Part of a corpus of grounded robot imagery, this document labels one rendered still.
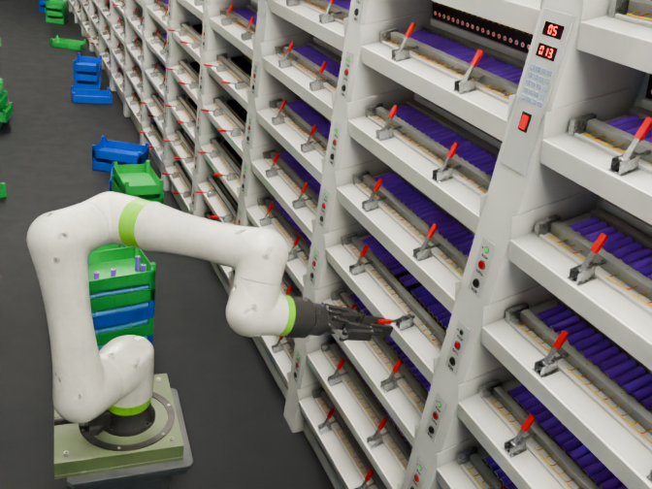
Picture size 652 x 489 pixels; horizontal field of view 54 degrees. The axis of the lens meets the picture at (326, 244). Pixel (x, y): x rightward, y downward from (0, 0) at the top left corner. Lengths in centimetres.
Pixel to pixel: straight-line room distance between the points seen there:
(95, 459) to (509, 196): 121
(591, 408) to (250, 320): 67
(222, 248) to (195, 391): 118
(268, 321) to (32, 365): 144
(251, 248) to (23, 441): 126
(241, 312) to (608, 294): 71
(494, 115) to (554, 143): 16
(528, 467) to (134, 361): 97
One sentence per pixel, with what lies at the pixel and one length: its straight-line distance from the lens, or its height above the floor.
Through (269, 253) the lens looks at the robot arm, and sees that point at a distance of 136.
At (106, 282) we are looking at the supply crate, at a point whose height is 36.
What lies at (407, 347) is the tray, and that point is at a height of 74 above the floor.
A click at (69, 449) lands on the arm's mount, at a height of 33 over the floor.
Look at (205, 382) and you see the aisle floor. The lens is 255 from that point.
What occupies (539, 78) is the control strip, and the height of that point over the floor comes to 145.
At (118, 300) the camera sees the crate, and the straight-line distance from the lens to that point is 250.
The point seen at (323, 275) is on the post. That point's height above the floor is 66.
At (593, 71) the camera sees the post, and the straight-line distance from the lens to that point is 124.
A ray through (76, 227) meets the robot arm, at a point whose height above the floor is 96.
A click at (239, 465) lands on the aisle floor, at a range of 227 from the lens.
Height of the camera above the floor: 165
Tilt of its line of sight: 27 degrees down
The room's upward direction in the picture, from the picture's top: 10 degrees clockwise
